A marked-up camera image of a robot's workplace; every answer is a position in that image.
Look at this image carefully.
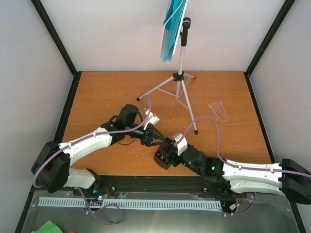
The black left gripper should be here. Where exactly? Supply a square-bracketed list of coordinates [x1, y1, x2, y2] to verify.
[126, 123, 166, 147]

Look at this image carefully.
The black metronome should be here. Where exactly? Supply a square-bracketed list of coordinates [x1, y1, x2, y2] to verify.
[154, 137, 173, 170]

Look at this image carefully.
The silver tripod music stand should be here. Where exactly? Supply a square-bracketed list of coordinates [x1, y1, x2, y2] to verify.
[136, 17, 196, 121]

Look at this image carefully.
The clear plastic metronome cover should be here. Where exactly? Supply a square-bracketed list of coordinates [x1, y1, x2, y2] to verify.
[209, 101, 228, 122]

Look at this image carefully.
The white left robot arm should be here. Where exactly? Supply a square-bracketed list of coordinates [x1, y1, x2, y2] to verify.
[31, 104, 164, 196]

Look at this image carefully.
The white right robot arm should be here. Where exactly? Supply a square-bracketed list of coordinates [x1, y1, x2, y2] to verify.
[168, 143, 311, 205]

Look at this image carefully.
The blue sheet music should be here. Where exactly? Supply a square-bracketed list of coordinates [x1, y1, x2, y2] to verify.
[160, 0, 188, 64]

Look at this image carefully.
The green paper piece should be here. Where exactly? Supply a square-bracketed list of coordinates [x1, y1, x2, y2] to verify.
[35, 220, 62, 233]

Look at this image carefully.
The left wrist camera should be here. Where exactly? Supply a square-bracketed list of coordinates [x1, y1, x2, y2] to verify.
[143, 110, 160, 130]

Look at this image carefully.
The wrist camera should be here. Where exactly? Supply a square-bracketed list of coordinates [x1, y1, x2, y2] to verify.
[173, 133, 188, 156]
[143, 110, 160, 130]

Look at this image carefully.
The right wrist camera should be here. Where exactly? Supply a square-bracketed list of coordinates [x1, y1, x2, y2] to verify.
[173, 133, 188, 156]

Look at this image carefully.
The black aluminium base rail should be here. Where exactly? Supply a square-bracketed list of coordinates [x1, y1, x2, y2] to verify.
[31, 175, 291, 202]

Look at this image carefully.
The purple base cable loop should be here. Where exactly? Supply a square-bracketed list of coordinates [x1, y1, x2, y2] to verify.
[77, 188, 122, 224]

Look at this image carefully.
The light blue cable duct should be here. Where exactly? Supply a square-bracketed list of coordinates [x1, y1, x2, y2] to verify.
[37, 197, 222, 212]

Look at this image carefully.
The left black frame post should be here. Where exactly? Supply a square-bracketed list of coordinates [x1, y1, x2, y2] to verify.
[31, 0, 82, 78]

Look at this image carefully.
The black frame post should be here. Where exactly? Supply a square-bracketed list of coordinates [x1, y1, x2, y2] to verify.
[244, 0, 296, 78]
[31, 0, 82, 78]

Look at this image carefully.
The right black frame post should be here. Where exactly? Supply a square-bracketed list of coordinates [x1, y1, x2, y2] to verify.
[244, 0, 296, 78]

